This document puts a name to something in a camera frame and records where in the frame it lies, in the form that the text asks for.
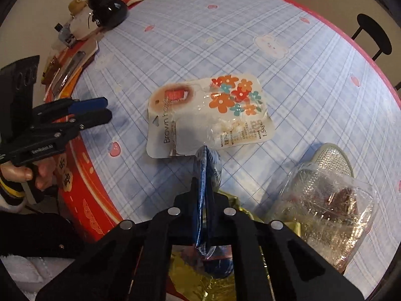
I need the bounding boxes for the white fleece garment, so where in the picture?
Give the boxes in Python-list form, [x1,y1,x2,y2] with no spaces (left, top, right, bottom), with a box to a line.
[0,254,76,301]

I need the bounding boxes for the small clear bottle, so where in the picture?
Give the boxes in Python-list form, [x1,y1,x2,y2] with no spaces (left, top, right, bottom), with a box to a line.
[55,22,76,48]

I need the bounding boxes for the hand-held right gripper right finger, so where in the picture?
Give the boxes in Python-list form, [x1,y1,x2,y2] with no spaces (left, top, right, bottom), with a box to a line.
[205,163,365,301]

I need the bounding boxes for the person's left forearm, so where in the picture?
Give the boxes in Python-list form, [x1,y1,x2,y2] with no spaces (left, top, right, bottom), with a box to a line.
[0,176,44,214]

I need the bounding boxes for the white plastic packet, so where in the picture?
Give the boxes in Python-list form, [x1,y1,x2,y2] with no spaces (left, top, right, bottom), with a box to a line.
[147,73,276,158]

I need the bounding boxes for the person's left hand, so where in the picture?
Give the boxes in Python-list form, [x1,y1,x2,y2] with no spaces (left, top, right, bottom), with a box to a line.
[0,156,60,195]

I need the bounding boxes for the blue snack wrapper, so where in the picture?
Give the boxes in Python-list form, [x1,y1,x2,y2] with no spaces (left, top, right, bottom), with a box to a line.
[193,146,235,281]

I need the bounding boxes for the black chair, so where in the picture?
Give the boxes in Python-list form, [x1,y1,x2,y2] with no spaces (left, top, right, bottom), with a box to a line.
[351,14,393,61]

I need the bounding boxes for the orange flat packets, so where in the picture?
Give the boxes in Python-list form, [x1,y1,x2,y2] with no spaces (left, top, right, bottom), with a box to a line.
[41,41,100,98]

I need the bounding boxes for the gold foil wrapper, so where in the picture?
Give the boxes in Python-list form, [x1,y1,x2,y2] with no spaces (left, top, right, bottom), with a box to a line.
[167,193,303,301]

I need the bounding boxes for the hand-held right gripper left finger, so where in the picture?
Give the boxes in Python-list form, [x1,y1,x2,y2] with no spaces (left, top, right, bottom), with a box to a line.
[35,146,207,301]

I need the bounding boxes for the blue checked tablecloth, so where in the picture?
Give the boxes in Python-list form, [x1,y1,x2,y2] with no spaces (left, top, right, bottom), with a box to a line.
[44,0,401,290]

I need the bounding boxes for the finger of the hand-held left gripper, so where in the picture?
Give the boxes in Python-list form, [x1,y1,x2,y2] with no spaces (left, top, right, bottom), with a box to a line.
[30,109,113,141]
[31,97,109,123]

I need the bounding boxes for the black garment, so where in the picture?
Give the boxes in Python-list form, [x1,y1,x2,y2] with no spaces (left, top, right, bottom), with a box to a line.
[0,208,94,259]

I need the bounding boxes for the clear plastic wrapper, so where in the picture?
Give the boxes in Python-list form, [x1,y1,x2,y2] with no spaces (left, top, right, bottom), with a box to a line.
[271,161,376,272]

